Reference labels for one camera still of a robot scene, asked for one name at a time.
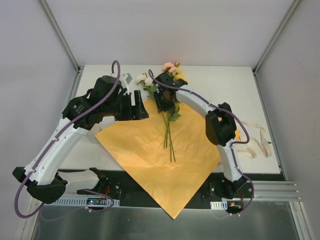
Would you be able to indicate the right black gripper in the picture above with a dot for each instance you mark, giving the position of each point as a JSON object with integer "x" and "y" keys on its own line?
{"x": 162, "y": 100}

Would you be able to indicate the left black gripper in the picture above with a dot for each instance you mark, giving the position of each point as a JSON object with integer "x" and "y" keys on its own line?
{"x": 129, "y": 108}

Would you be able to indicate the white flower stem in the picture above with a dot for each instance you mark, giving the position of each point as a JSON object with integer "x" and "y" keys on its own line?
{"x": 147, "y": 84}

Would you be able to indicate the orange wrapping paper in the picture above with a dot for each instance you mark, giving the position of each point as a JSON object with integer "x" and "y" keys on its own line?
{"x": 137, "y": 146}

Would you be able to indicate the cream printed ribbon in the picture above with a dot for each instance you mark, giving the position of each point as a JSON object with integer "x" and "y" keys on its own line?
{"x": 258, "y": 145}

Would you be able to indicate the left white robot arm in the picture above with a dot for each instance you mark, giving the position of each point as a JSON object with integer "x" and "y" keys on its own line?
{"x": 110, "y": 96}

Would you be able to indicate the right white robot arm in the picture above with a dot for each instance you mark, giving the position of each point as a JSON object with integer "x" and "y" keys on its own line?
{"x": 222, "y": 127}

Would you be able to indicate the white ceramic vase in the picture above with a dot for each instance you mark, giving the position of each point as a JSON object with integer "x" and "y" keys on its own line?
{"x": 96, "y": 129}

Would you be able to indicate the peach and yellow flower stem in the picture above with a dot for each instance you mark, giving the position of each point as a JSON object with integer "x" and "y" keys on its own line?
{"x": 173, "y": 74}

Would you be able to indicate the pink rose stem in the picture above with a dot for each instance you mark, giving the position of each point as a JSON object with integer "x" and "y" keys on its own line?
{"x": 170, "y": 117}

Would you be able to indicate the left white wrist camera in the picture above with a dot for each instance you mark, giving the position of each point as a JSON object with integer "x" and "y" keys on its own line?
{"x": 122, "y": 86}

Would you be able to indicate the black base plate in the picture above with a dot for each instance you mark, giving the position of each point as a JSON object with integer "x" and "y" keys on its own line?
{"x": 120, "y": 186}

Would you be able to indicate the left aluminium frame post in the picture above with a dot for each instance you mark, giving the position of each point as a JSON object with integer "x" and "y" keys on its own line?
{"x": 59, "y": 34}

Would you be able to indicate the aluminium frame post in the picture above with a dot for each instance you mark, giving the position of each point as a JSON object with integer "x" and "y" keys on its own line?
{"x": 277, "y": 34}
{"x": 59, "y": 34}

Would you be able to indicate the left white cable duct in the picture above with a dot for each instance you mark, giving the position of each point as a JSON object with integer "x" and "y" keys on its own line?
{"x": 86, "y": 201}

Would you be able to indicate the white cable duct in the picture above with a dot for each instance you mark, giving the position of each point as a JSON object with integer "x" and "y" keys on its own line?
{"x": 86, "y": 201}
{"x": 219, "y": 205}

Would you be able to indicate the right white cable duct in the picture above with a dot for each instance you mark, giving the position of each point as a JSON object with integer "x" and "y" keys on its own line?
{"x": 219, "y": 205}

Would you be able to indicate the right aluminium frame post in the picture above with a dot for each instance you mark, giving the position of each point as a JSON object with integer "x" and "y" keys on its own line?
{"x": 277, "y": 34}

